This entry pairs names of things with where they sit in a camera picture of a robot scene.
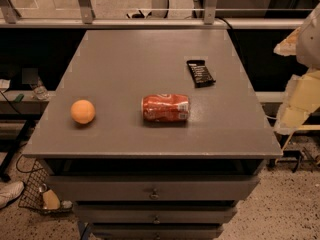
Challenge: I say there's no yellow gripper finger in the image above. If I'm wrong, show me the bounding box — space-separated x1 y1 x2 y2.
274 69 320 135

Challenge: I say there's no red coke can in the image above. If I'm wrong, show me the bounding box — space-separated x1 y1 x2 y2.
141 94 191 122

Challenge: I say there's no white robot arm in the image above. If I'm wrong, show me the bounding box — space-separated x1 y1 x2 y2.
274 5 320 135

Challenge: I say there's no yellow metal stand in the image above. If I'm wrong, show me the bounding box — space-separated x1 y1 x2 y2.
268 123 320 174

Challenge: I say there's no black snack bar wrapper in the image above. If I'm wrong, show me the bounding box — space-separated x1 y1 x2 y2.
186 60 216 88

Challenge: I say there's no grey drawer cabinet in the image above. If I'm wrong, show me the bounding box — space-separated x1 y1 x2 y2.
22 28 284 240

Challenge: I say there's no orange fruit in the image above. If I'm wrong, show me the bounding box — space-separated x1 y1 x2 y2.
70 100 96 124

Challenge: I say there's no grey metal railing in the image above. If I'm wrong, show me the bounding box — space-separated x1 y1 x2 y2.
0 0 320 29

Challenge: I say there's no bottom grey drawer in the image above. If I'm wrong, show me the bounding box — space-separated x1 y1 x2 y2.
92 224 223 240

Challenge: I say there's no grey drawer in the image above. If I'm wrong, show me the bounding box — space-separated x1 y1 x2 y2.
46 175 259 201
92 224 223 240
73 203 237 225

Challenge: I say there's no top grey drawer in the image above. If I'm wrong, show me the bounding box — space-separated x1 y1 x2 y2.
46 175 259 201

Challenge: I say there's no middle grey drawer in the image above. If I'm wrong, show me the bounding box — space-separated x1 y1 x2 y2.
73 203 237 225

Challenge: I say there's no clear plastic water bottle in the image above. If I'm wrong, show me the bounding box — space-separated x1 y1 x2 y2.
31 78 50 100

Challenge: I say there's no yellow bottle in basket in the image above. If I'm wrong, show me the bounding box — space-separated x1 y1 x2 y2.
43 190 60 210

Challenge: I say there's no white sneaker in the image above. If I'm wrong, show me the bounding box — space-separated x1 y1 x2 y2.
0 181 25 209

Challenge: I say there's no wire mesh basket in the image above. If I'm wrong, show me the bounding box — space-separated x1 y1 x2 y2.
18 161 72 215

